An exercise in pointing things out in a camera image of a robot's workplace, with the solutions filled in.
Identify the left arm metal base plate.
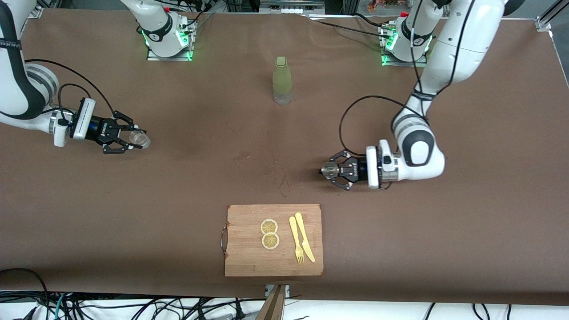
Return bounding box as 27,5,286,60
379,24,429,68

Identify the green sleeved glass bottle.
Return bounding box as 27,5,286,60
272,56,293,106

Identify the yellow plastic knife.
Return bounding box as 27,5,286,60
295,212,316,263

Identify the yellow plastic fork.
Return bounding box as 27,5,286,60
289,216,305,264

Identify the wooden cutting board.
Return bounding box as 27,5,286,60
221,204,324,277

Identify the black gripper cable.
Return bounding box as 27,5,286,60
339,95,417,157
24,59,117,130

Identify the small clear measuring cup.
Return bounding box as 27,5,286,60
129,129,152,150

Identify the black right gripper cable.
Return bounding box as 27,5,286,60
24,59,117,130

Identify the grey power strip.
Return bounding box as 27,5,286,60
260,0,325,15

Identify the black power cable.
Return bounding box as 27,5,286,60
309,12,388,39

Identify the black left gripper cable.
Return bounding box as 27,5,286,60
339,95,417,157

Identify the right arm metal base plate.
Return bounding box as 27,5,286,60
147,20,197,62

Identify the teal cable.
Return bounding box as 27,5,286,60
53,292,68,320

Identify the brown wooden post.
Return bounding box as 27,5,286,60
256,284,287,320

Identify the black looped cable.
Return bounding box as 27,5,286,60
0,268,50,320

